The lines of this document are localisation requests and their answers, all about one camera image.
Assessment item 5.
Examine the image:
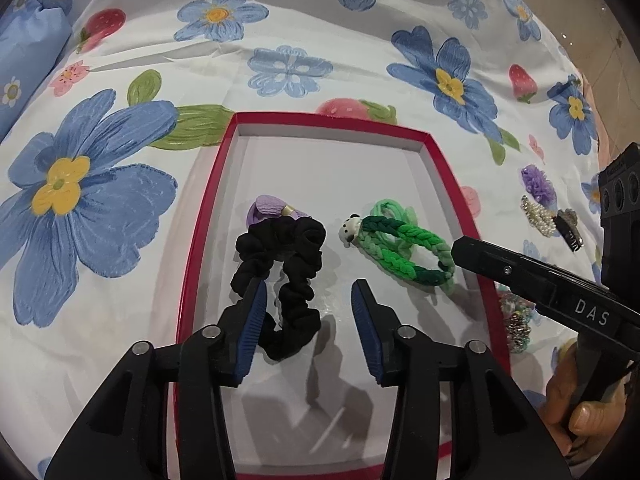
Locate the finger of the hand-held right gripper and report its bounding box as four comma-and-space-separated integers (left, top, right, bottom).
451, 236, 558, 306

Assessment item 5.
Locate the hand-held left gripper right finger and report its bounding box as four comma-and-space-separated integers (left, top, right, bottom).
351, 279, 573, 480

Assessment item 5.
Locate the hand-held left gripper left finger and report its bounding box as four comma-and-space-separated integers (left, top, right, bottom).
44, 278, 268, 480

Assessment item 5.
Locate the green braided panda hair tie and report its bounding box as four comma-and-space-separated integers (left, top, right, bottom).
340, 199, 457, 295

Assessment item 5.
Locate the black fabric scrunchie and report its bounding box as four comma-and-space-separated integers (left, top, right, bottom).
230, 217, 327, 361

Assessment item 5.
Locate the red cardboard box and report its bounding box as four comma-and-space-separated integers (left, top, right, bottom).
176, 111, 511, 480

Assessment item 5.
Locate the person's right hand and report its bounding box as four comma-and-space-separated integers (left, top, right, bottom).
542, 350, 631, 461

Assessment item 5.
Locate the pearl hair clip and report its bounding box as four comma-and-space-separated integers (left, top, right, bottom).
520, 196, 556, 236

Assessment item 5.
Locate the black claw hair clip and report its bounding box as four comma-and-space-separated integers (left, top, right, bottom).
552, 209, 585, 253

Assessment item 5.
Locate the purple scrunchie on bed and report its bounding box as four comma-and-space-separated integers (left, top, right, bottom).
521, 164, 557, 211

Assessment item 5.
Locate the purple shell hair clip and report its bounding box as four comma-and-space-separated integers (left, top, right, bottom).
247, 196, 303, 226

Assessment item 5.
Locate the light blue floral pillow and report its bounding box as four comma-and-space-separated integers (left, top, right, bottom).
0, 0, 73, 136

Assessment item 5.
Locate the silver bead bracelet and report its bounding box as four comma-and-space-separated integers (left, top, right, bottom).
502, 312, 533, 356

